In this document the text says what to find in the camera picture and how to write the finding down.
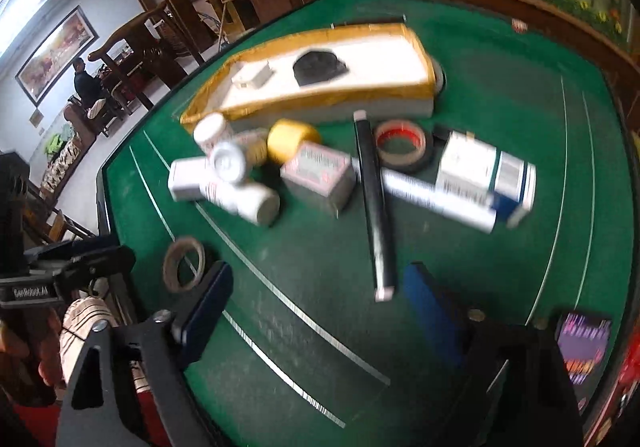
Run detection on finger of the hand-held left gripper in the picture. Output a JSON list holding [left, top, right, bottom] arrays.
[[22, 246, 136, 273], [55, 263, 136, 300]]

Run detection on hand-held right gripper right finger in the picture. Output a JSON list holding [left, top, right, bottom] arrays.
[[402, 262, 586, 447]]

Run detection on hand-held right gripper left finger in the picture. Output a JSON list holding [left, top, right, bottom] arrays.
[[55, 261, 234, 447]]

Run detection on brown tape roll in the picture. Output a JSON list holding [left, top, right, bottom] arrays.
[[162, 236, 207, 294]]

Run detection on white pill bottle red label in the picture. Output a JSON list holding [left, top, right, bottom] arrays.
[[200, 177, 281, 228], [193, 113, 236, 152]]

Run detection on black stick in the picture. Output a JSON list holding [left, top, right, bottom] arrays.
[[352, 110, 399, 303]]

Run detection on white rectangular box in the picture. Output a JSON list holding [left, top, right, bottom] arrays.
[[167, 158, 213, 202]]

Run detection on grey plastic bottle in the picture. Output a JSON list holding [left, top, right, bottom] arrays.
[[239, 132, 271, 168]]

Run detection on grey playing card box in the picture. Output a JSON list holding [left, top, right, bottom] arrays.
[[280, 142, 359, 218]]

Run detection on small white box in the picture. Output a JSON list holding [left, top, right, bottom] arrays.
[[234, 64, 275, 90]]

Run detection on gold-lined white foam box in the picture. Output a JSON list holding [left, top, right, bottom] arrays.
[[180, 24, 436, 130]]

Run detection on person's left hand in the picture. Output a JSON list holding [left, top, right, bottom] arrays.
[[0, 319, 65, 390]]

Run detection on white striped cloth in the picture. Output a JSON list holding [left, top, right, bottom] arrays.
[[59, 297, 151, 394]]

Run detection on patterned sofa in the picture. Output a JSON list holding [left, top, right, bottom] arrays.
[[39, 104, 98, 200]]

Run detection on white tube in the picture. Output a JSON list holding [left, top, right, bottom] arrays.
[[381, 169, 497, 234]]

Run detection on white and blue carton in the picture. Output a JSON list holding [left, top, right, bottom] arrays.
[[434, 130, 538, 229]]

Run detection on smartphone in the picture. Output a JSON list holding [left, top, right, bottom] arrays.
[[554, 311, 614, 414]]

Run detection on black tape roll red core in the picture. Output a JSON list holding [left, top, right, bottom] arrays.
[[374, 119, 434, 174]]

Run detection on yellow cylinder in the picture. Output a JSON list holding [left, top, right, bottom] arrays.
[[266, 119, 322, 166]]

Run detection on wooden chair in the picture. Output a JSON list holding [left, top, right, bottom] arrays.
[[87, 2, 203, 115]]

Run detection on black round dish behind tray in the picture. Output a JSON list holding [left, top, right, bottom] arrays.
[[430, 61, 447, 96]]

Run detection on black hexagonal object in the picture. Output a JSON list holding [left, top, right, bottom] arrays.
[[292, 47, 349, 88]]

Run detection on framed wall painting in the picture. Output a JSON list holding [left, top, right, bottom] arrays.
[[15, 5, 101, 108]]

